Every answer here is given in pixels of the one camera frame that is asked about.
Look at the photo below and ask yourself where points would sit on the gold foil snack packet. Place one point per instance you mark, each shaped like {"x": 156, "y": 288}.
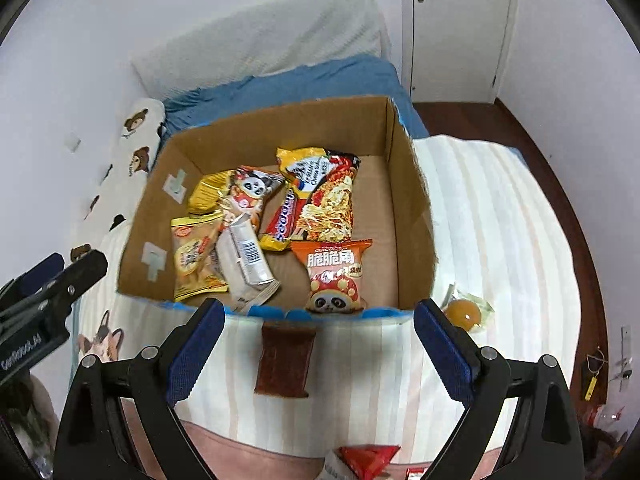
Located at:
{"x": 207, "y": 192}

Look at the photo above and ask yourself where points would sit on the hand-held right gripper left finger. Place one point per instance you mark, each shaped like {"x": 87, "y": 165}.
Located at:
{"x": 197, "y": 350}

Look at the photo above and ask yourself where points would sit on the yellow cracker packet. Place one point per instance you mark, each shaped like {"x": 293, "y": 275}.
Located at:
{"x": 195, "y": 260}

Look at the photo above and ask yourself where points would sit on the blue bed sheet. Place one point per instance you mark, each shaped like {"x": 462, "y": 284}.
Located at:
{"x": 325, "y": 82}

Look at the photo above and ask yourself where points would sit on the cardboard box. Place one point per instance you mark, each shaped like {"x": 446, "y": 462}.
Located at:
{"x": 400, "y": 240}

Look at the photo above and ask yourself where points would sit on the instant noodle packet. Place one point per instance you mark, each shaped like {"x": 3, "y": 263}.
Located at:
{"x": 325, "y": 200}

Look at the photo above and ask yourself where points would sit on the round brown egg snack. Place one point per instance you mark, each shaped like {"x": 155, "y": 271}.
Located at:
{"x": 464, "y": 314}

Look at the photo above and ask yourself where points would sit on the grey white snack packet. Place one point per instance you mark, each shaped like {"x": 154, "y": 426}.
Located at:
{"x": 331, "y": 469}

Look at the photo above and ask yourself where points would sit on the yellow tag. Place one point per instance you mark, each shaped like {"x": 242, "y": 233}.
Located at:
{"x": 591, "y": 387}

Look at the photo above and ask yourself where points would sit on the bright red snack packet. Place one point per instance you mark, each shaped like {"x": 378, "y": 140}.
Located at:
{"x": 367, "y": 460}

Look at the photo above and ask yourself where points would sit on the white wall socket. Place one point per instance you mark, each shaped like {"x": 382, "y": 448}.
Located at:
{"x": 73, "y": 142}

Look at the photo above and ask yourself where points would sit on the white red panda snack packet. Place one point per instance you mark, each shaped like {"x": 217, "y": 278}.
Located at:
{"x": 252, "y": 190}

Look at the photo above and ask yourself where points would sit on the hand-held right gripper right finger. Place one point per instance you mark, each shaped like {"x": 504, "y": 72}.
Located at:
{"x": 445, "y": 355}

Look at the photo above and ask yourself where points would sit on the dark red snack packet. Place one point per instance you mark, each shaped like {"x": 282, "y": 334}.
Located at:
{"x": 285, "y": 360}

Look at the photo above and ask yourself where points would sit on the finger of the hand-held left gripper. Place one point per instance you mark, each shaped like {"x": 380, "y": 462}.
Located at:
{"x": 82, "y": 270}
{"x": 42, "y": 270}

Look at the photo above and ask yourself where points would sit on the orange panda snack packet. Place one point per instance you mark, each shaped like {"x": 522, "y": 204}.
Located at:
{"x": 332, "y": 267}

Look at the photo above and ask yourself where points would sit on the white headboard cushion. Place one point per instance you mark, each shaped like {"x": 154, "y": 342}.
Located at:
{"x": 260, "y": 35}

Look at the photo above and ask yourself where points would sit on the white door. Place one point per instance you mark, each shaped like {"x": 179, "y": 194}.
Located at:
{"x": 460, "y": 35}

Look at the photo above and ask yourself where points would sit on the cat print striped blanket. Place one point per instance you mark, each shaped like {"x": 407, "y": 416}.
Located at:
{"x": 500, "y": 240}

